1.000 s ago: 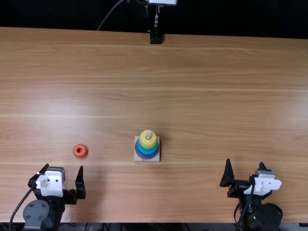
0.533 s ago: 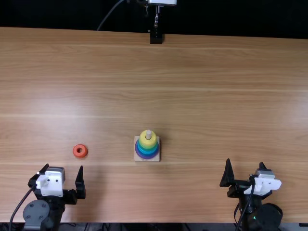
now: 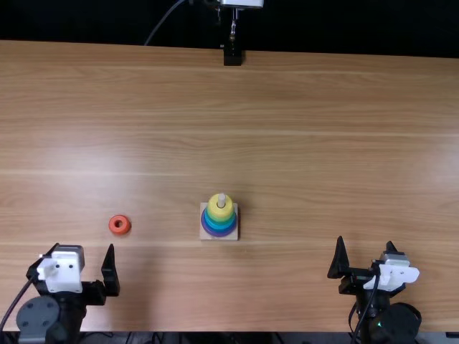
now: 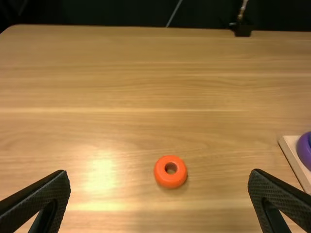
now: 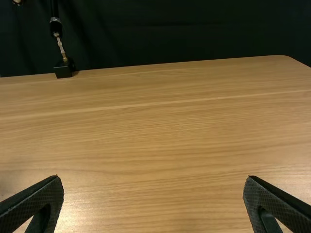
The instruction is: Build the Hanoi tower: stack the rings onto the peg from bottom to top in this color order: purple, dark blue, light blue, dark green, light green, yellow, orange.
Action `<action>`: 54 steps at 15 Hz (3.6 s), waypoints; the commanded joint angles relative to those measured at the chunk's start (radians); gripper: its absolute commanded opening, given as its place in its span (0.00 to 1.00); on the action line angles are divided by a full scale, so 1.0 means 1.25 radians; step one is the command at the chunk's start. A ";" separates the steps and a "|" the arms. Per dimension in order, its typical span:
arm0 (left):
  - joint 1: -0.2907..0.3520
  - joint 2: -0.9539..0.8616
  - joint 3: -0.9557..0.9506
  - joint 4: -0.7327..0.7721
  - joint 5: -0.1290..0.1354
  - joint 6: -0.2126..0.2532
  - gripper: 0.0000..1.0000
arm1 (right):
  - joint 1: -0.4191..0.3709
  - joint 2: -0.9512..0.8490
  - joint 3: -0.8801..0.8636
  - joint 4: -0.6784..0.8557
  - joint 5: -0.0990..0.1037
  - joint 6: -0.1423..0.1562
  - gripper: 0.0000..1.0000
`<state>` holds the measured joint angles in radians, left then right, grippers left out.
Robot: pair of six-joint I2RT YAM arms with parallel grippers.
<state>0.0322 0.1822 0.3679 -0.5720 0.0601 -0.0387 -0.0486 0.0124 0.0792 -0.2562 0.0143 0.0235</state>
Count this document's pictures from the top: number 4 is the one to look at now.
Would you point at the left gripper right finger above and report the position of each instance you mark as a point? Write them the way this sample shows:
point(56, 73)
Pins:
point(284, 199)

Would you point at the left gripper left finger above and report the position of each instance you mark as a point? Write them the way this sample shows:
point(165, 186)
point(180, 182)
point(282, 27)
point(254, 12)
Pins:
point(17, 211)

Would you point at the wooden peg base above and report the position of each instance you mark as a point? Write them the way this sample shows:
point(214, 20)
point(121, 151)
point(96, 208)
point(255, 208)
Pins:
point(291, 150)

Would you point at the black clamp stand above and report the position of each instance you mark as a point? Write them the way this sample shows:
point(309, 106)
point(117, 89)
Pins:
point(243, 30)

